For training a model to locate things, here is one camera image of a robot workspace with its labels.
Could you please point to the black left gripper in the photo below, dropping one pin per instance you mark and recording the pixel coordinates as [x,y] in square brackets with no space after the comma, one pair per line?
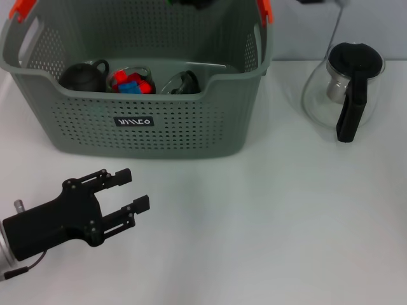
[54,222]

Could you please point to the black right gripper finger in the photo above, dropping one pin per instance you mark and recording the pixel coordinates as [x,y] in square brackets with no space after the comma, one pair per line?
[198,3]

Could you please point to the dark red long brick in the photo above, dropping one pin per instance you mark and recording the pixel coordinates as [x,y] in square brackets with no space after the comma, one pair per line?
[135,77]

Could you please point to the blue square toy brick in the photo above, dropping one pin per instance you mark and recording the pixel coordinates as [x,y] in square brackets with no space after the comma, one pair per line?
[128,88]

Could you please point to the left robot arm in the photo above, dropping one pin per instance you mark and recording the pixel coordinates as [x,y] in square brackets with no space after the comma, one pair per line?
[4,248]

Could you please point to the grey perforated storage basket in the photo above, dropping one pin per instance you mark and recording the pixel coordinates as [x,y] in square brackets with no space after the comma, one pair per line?
[175,136]

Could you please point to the dark clay teapot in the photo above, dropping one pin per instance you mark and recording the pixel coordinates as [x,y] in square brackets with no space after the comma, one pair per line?
[82,77]

